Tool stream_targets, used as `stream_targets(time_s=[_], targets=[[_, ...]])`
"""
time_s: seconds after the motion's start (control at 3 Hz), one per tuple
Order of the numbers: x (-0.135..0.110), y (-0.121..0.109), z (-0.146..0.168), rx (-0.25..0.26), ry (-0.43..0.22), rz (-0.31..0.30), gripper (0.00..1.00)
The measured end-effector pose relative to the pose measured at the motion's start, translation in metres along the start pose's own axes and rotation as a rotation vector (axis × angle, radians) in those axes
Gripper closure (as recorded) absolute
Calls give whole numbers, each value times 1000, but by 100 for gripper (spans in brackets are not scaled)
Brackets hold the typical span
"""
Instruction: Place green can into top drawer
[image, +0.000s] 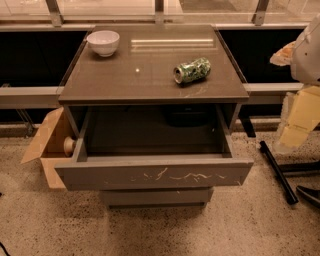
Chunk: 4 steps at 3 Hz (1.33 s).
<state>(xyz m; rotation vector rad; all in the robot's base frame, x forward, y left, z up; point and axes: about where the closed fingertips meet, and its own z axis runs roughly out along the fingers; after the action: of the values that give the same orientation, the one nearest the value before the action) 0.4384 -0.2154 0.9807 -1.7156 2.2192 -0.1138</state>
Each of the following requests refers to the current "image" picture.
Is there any closed grey lower drawer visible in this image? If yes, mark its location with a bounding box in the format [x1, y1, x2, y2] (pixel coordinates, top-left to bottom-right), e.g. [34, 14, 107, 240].
[100, 187, 213, 208]

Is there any open grey top drawer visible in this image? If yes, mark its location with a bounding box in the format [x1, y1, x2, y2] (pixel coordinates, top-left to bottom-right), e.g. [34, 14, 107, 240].
[55, 106, 253, 190]

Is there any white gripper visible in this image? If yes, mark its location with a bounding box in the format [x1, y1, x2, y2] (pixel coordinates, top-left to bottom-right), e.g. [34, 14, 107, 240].
[270, 13, 320, 154]

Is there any white ceramic bowl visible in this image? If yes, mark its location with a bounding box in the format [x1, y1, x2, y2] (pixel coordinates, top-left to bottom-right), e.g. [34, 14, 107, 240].
[86, 30, 120, 57]

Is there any green soda can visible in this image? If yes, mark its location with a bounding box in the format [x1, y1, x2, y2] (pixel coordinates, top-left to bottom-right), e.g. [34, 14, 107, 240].
[173, 57, 211, 84]

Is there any tape roll in box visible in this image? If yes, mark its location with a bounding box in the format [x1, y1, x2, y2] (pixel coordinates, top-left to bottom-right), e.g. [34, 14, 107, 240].
[63, 136, 76, 157]

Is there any cardboard box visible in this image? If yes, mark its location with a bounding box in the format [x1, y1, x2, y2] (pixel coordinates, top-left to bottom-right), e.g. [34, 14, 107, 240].
[21, 107, 75, 189]

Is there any black chair base leg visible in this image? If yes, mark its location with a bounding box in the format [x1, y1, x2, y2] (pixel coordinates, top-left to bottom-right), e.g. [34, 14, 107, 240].
[259, 141, 298, 205]

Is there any grey drawer cabinet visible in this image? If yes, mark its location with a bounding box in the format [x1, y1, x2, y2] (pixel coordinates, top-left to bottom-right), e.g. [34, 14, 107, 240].
[58, 24, 250, 210]

